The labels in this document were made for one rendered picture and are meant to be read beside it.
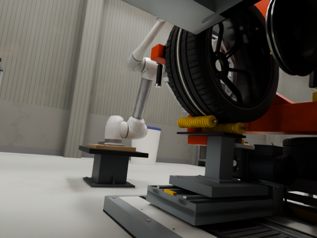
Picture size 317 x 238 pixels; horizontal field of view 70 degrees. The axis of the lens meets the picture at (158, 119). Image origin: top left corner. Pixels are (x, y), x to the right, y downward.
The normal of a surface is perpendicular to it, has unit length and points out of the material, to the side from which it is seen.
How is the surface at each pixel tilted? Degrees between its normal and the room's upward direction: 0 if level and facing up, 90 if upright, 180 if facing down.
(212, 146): 90
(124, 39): 90
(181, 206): 90
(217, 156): 90
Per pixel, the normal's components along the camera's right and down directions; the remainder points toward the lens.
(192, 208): -0.84, -0.15
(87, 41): 0.47, -0.06
